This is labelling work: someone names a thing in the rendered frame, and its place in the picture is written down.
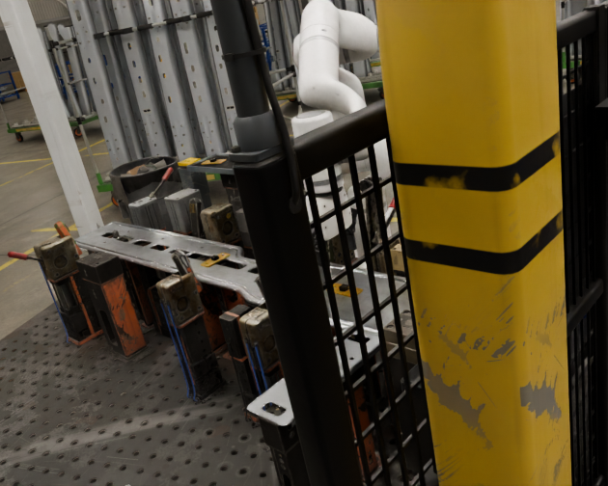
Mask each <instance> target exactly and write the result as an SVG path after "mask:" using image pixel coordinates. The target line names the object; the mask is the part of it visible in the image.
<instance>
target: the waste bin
mask: <svg viewBox="0 0 608 486"><path fill-rule="evenodd" d="M178 163H179V160H178V159H177V158H175V157H170V156H153V157H146V158H141V159H137V160H134V161H130V162H128V163H125V164H123V165H121V166H119V167H117V168H115V169H114V170H112V171H111V172H110V173H109V177H110V180H111V184H112V185H113V191H114V198H115V199H116V200H117V202H118V205H119V208H120V211H121V214H122V217H123V219H126V218H129V220H130V223H131V225H134V223H133V220H132V216H131V213H130V210H129V207H128V205H129V204H131V203H134V202H136V201H139V200H141V199H143V198H145V197H148V196H149V195H150V194H151V192H154V191H155V190H156V188H157V186H158V185H159V183H160V182H161V180H162V179H161V178H162V177H163V176H164V174H165V173H166V171H167V170H168V168H170V167H171V168H173V171H172V173H171V174H170V176H169V178H168V179H167V181H165V182H164V183H163V184H162V186H161V187H160V189H159V190H158V192H157V193H156V194H158V196H157V197H156V198H157V201H158V204H159V208H160V211H161V214H162V218H163V221H164V224H165V228H166V229H165V230H164V231H169V232H174V230H173V226H172V223H171V220H170V216H169V213H168V209H167V206H166V203H165V200H164V198H166V197H168V196H170V195H172V194H175V193H177V192H178V191H180V190H183V187H182V183H181V179H180V173H179V170H178V168H179V167H180V166H179V164H178ZM174 233H176V232H174Z"/></svg>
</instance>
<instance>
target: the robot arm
mask: <svg viewBox="0 0 608 486"><path fill-rule="evenodd" d="M378 47H379V42H378V29H377V28H376V26H375V25H374V24H373V22H372V21H370V20H369V19H368V18H367V17H365V16H363V15H361V14H359V13H354V12H349V11H344V10H340V9H337V8H336V7H335V6H334V5H333V4H332V3H331V2H330V1H328V0H313V1H311V2H310V3H309V4H308V5H307V6H306V8H305V9H304V11H303V14H302V16H301V24H300V34H299V35H297V37H296V38H295V40H294V41H293V44H292V49H291V54H292V59H293V61H294V63H295V65H296V67H297V69H298V70H299V77H298V92H299V97H300V99H301V101H302V102H303V103H304V104H306V105H307V106H310V107H313V108H318V109H326V110H331V112H329V111H326V110H316V111H311V112H306V113H303V114H300V115H298V116H296V117H294V118H293V119H292V120H291V126H292V131H293V135H294V138H296V137H298V136H300V135H303V134H305V133H307V132H309V131H312V130H314V129H316V128H318V127H321V126H323V125H325V124H328V123H330V122H332V121H335V120H337V119H339V118H342V117H344V116H346V115H348V114H351V113H353V112H355V111H357V110H360V109H362V108H364V107H367V105H366V101H365V96H364V91H363V87H362V85H361V82H360V80H359V79H358V78H357V77H356V76H355V75H354V74H353V73H351V72H349V71H347V70H345V69H343V68H341V67H339V65H342V64H348V63H354V62H359V61H363V60H366V59H368V58H370V57H371V56H372V55H374V54H375V52H376V51H377V49H378ZM373 146H374V152H375V159H376V165H377V171H378V176H381V177H382V179H384V178H386V177H387V176H389V175H390V173H391V172H390V165H389V158H388V152H387V146H386V139H384V140H382V141H380V142H378V143H376V144H374V145H373ZM354 156H355V162H356V168H357V173H358V172H366V171H371V166H370V159H369V154H368V148H365V149H363V150H361V151H359V152H357V153H355V154H354ZM334 168H335V174H336V179H337V184H338V189H339V195H340V201H341V203H344V202H346V201H347V200H349V199H351V198H352V197H354V192H353V186H351V187H350V188H349V189H348V191H347V195H346V192H345V188H344V178H343V174H350V169H349V164H348V158H346V159H345V160H343V161H341V162H339V163H337V164H335V165H334ZM312 179H313V183H314V188H315V193H316V199H317V204H318V213H319V216H321V215H322V214H324V213H326V212H328V211H329V210H331V209H333V208H334V203H333V198H332V192H331V187H330V182H329V176H328V172H327V169H325V170H323V171H321V172H319V173H317V174H315V175H312ZM343 216H344V222H345V232H346V237H347V243H348V248H349V249H350V250H354V252H355V257H358V258H359V257H361V256H363V255H364V249H363V243H362V237H361V231H360V226H359V220H358V215H357V209H356V203H355V204H353V205H351V206H350V207H348V208H346V209H345V210H343ZM321 227H322V232H323V237H324V242H325V248H326V246H327V242H328V240H329V239H331V238H333V237H334V236H336V235H337V234H339V229H338V224H337V219H336V215H335V216H333V217H331V218H330V219H328V220H326V221H325V222H323V223H321ZM312 235H313V238H315V241H314V243H315V248H316V253H317V258H318V265H319V266H321V267H322V265H321V260H320V255H319V250H318V242H317V237H316V232H315V228H313V229H312Z"/></svg>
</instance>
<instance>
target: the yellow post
mask: <svg viewBox="0 0 608 486"><path fill-rule="evenodd" d="M376 13H377V29H378V42H379V53H380V63H381V73H382V82H383V90H384V98H385V106H386V114H387V121H388V128H389V135H390V142H391V150H392V156H393V163H394V170H395V177H396V183H397V190H398V197H399V204H400V211H401V224H402V231H403V238H404V245H405V251H406V258H407V265H408V272H409V279H410V285H411V292H412V299H413V306H414V312H415V319H416V326H417V333H418V340H419V347H420V354H421V361H422V368H423V374H424V381H425V388H426V395H427V402H428V414H429V421H430V428H431V435H432V441H433V448H434V455H435V462H436V469H437V476H438V483H439V486H572V485H571V456H570V428H569V399H568V370H567V314H566V286H565V257H564V229H563V200H562V172H561V143H560V115H559V86H558V58H557V29H556V1H555V0H376Z"/></svg>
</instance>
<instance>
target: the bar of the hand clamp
mask: <svg viewBox="0 0 608 486"><path fill-rule="evenodd" d="M359 185H360V190H361V191H362V192H363V191H364V190H366V189H368V188H370V187H371V186H373V179H372V177H371V176H367V177H365V178H364V180H361V181H360V183H359ZM365 199H366V215H367V232H368V237H369V243H370V249H373V248H374V247H376V246H375V245H374V244H373V242H372V240H373V238H374V236H375V232H376V235H377V245H378V244H379V240H380V238H381V233H380V226H379V221H378V215H377V208H376V202H375V196H374V192H373V193H371V194H370V195H368V196H367V197H366V198H365Z"/></svg>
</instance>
